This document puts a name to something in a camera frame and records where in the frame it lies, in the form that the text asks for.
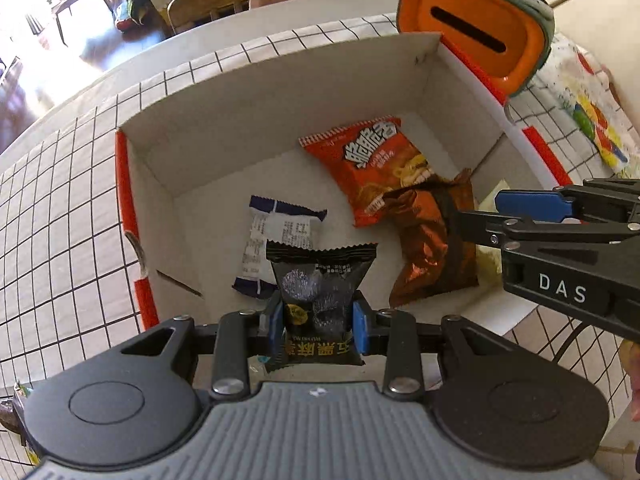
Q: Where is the pale yellow snack packet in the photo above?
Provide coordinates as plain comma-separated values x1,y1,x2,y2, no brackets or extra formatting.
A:
472,178,511,277

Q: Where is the dark red-brown snack packet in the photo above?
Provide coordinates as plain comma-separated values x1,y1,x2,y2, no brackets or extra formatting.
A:
382,168,480,309

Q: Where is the black snack packet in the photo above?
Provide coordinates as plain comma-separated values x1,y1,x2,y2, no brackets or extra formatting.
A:
264,240,379,374

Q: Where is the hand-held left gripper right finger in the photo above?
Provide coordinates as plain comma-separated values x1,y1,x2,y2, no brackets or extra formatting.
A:
352,300,516,402

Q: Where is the red snack packet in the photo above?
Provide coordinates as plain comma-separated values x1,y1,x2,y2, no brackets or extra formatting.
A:
298,116,431,229

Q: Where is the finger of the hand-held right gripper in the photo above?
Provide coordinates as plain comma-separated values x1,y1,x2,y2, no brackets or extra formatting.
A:
495,178,640,233
436,187,640,267

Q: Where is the person's right hand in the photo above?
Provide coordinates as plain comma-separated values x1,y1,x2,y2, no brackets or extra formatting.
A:
619,340,640,423

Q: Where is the red cardboard box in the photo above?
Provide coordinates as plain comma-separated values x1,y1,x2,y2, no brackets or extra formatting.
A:
114,31,576,334

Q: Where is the black cable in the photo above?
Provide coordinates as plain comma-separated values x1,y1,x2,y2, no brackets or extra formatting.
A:
547,319,589,364

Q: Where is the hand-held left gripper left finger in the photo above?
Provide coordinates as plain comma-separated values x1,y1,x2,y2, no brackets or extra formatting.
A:
117,292,284,402

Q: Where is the blue white snack packet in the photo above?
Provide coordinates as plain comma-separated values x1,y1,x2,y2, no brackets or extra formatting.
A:
231,195,329,301

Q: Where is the colourful plastic bag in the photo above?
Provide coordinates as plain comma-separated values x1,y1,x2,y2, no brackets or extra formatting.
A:
530,35,640,172

